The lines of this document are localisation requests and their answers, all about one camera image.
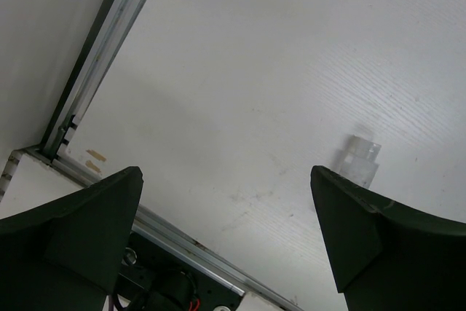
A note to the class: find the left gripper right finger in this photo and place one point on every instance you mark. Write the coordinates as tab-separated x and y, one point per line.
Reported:
385	255

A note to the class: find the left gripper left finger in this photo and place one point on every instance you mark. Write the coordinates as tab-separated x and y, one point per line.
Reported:
66	254

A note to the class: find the clear plastic bottle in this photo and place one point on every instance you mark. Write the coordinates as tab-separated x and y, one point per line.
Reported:
357	161

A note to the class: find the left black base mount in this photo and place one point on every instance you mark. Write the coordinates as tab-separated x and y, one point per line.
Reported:
151	278

